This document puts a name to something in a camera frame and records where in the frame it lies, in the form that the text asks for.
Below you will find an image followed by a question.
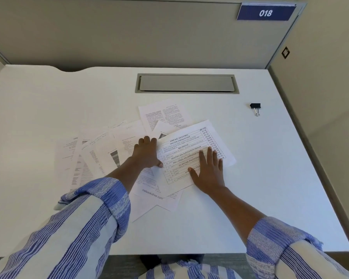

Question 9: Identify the person's left hand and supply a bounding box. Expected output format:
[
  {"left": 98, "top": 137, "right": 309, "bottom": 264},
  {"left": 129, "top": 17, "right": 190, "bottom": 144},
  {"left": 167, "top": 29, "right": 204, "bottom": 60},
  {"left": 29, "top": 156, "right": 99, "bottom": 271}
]
[{"left": 130, "top": 136, "right": 164, "bottom": 170}]

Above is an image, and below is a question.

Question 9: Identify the person's right hand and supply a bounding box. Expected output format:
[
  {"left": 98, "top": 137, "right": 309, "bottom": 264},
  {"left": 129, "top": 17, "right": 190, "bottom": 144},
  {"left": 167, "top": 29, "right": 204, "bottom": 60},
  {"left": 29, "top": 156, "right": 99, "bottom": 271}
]
[{"left": 188, "top": 146, "right": 225, "bottom": 197}]

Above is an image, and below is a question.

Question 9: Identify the white sheet with printed table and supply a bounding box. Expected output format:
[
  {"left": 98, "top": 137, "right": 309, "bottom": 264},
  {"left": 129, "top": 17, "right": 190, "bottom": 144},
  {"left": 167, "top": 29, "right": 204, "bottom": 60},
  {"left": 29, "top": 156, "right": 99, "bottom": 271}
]
[{"left": 151, "top": 120, "right": 237, "bottom": 198}]

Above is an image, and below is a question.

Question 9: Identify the person's left forearm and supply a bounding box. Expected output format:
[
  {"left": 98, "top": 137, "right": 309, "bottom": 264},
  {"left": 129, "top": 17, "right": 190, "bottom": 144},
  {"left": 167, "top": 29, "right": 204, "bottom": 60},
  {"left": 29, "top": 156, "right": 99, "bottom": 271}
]
[{"left": 105, "top": 157, "right": 144, "bottom": 195}]

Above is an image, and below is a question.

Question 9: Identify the person's right forearm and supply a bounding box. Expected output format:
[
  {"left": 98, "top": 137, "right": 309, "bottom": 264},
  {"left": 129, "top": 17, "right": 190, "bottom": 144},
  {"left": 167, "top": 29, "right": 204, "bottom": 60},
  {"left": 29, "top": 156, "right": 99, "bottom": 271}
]
[{"left": 207, "top": 186, "right": 266, "bottom": 246}]

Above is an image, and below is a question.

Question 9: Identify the spread of printed white papers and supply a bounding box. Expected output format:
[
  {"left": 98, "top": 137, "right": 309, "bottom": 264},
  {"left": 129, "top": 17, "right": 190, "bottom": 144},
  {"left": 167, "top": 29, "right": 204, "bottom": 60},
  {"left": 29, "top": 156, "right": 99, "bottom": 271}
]
[{"left": 55, "top": 99, "right": 193, "bottom": 223}]

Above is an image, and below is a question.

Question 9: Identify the blue white striped shirt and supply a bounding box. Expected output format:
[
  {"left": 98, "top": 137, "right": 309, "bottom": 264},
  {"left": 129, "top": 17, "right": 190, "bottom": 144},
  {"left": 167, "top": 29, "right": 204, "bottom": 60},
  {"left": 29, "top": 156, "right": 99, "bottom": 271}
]
[{"left": 0, "top": 177, "right": 349, "bottom": 279}]

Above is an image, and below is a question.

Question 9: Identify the grey desk partition panel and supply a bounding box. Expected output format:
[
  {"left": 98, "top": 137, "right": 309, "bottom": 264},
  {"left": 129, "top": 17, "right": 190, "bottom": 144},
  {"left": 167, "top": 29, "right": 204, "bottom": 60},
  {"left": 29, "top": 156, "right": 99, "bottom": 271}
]
[{"left": 0, "top": 0, "right": 308, "bottom": 72}]

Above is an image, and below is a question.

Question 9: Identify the blue desk number sign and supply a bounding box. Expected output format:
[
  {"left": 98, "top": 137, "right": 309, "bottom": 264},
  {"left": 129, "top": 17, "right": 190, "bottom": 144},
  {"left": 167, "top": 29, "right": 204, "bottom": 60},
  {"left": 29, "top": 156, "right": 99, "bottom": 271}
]
[{"left": 236, "top": 3, "right": 297, "bottom": 21}]

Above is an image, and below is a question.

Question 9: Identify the grey desk cable hatch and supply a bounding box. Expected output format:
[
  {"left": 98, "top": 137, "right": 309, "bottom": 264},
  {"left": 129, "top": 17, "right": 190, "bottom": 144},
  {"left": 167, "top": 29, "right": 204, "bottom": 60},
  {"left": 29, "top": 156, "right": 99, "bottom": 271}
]
[{"left": 135, "top": 74, "right": 239, "bottom": 94}]

